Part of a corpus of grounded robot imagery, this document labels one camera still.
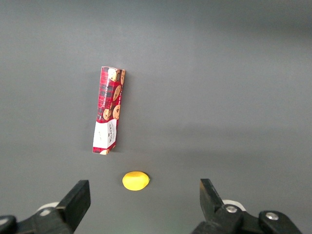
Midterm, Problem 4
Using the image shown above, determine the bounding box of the yellow lemon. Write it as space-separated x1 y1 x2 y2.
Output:
122 171 151 192

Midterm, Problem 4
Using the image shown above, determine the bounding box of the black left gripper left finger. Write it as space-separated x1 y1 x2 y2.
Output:
0 179 91 234

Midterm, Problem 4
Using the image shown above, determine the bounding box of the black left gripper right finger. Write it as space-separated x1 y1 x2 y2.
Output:
192 179 303 234

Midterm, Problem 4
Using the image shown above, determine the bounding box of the red tartan cookie box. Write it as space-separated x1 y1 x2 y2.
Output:
92 66 126 156

